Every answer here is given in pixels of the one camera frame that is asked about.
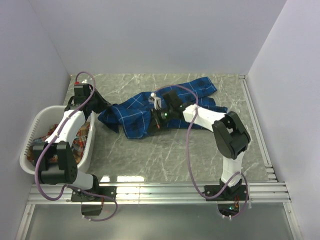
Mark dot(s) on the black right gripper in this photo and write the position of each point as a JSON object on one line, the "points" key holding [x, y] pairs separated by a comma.
{"points": [[153, 124]]}

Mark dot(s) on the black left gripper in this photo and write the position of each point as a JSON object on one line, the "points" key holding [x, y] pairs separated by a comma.
{"points": [[104, 104]]}

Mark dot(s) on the blue plaid long sleeve shirt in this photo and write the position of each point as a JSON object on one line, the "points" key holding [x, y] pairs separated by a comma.
{"points": [[134, 115]]}

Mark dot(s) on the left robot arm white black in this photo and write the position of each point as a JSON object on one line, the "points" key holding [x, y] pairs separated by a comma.
{"points": [[54, 159]]}

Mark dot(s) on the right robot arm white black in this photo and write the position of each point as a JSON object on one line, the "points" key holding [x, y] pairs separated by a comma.
{"points": [[231, 137]]}

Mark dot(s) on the red brown plaid shirt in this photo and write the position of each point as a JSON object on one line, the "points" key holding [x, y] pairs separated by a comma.
{"points": [[78, 145]]}

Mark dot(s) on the white plastic laundry basket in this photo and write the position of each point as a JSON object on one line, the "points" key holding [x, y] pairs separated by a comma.
{"points": [[41, 125]]}

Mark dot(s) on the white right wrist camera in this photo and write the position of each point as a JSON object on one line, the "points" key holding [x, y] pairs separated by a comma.
{"points": [[157, 101]]}

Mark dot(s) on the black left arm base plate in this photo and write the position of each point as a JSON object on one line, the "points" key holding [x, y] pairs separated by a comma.
{"points": [[102, 194]]}

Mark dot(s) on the aluminium mounting rail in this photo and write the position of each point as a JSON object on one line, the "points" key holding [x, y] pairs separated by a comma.
{"points": [[140, 193]]}

